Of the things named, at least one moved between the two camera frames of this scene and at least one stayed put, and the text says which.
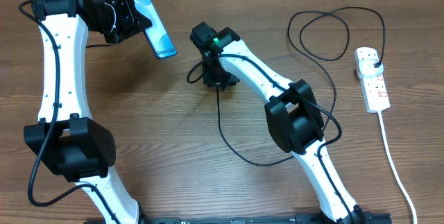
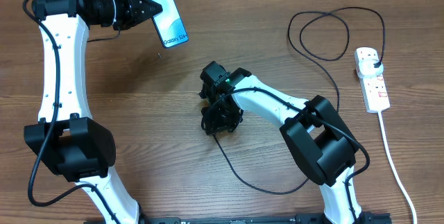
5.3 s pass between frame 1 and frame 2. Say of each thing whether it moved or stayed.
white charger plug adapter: stayed
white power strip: stayed
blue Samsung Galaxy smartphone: moved
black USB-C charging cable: moved
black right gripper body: moved
